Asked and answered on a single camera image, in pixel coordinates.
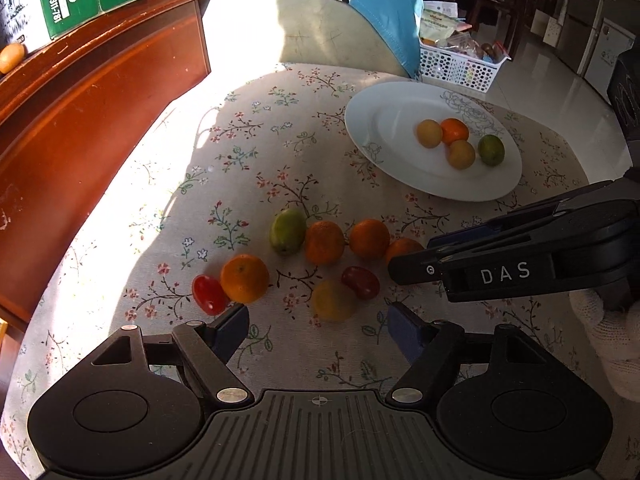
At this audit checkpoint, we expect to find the dark wooden chair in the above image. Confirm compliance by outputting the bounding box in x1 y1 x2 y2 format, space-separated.
452 0 553 56

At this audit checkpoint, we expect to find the white oval plate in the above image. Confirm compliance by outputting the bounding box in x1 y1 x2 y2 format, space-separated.
344 81 524 203

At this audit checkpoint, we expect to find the floral tablecloth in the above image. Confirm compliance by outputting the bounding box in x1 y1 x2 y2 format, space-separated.
0 62 606 480

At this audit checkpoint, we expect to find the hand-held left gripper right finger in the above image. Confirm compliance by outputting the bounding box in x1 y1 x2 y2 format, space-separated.
387 302 551 406

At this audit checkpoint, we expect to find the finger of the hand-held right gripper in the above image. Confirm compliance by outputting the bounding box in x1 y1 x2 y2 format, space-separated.
387 214 567 304
426 180 619 252

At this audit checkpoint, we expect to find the orange mandarin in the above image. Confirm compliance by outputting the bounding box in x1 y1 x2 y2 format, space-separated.
220 254 270 304
441 117 470 145
348 218 391 260
305 220 346 266
385 237 426 271

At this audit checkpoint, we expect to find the white perforated basket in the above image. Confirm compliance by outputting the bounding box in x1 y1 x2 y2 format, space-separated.
419 42 512 93

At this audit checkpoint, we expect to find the green red fruit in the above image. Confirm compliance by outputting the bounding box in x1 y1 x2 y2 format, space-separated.
270 208 307 256

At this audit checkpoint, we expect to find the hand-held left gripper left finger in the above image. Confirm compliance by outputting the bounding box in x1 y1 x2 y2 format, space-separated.
90 304 254 406

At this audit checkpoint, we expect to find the red cherry tomato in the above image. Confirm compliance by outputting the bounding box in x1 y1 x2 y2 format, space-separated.
192 274 231 317
341 266 381 300

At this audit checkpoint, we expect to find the red wooden cabinet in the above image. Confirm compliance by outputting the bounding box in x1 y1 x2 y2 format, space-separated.
0 0 213 341

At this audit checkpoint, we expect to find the green white carton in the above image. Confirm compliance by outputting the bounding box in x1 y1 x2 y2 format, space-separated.
35 0 143 41

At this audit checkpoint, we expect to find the yellow green snack bag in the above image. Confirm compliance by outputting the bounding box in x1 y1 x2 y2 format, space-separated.
420 10 469 45

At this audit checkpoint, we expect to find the person's right hand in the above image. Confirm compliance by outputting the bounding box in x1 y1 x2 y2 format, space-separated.
569 289 640 404

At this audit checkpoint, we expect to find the orange yellow fruit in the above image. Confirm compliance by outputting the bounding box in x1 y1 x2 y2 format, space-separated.
0 43 26 74

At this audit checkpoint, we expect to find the beige scratched panel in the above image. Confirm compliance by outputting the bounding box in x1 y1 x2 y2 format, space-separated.
276 0 403 77

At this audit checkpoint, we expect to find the yellow brown fruit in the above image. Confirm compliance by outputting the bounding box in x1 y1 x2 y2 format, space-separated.
416 119 444 149
312 280 358 322
446 140 476 170

